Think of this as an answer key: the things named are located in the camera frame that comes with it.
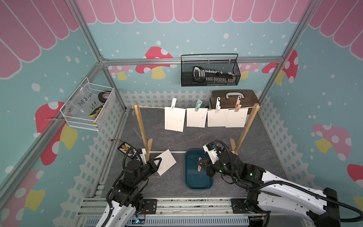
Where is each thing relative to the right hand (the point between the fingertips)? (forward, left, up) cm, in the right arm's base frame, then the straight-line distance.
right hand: (198, 162), depth 70 cm
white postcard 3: (+14, -8, +16) cm, 23 cm away
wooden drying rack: (+15, -25, -13) cm, 32 cm away
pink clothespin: (-2, 0, -2) cm, 3 cm away
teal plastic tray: (-3, +1, -18) cm, 18 cm away
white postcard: (+6, +17, -11) cm, 21 cm away
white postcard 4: (+14, -18, +16) cm, 28 cm away
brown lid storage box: (+44, -29, +2) cm, 53 cm away
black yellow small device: (+20, +49, -18) cm, 55 cm away
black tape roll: (+34, +53, +15) cm, 65 cm away
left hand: (+3, +19, -6) cm, 20 cm away
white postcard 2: (+15, +1, +16) cm, 22 cm away
